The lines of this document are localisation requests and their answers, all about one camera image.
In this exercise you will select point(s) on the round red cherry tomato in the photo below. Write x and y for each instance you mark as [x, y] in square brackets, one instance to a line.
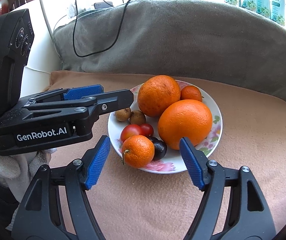
[147, 130]

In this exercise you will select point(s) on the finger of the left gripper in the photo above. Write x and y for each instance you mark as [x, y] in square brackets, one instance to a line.
[53, 107]
[78, 93]

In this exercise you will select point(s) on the brown longan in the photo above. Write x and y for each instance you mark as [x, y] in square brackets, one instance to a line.
[123, 114]
[137, 117]

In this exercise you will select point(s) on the white power strip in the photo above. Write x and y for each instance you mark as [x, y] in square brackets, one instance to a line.
[72, 11]

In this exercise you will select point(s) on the left white gloved hand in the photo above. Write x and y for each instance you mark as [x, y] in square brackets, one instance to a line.
[17, 171]

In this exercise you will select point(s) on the black power adapter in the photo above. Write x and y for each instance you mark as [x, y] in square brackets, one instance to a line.
[102, 5]

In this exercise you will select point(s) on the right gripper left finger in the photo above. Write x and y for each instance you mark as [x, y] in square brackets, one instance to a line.
[40, 214]

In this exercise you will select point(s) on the grey folded blanket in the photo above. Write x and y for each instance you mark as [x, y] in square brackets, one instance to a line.
[191, 38]

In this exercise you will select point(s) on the floral white ceramic plate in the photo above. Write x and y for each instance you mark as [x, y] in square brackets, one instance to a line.
[172, 162]

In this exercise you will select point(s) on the dark cherry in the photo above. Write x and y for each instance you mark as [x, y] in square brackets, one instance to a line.
[153, 139]
[160, 150]

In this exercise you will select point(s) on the oval red cherry tomato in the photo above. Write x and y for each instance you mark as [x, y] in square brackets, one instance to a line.
[129, 131]

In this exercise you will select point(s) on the smooth bright orange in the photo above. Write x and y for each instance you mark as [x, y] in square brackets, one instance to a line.
[185, 118]

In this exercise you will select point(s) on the small tangerine with stem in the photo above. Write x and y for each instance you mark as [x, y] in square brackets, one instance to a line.
[137, 151]

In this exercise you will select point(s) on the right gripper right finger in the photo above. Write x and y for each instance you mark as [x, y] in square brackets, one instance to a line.
[248, 215]

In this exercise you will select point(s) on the large rough orange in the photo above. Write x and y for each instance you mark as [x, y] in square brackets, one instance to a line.
[156, 94]

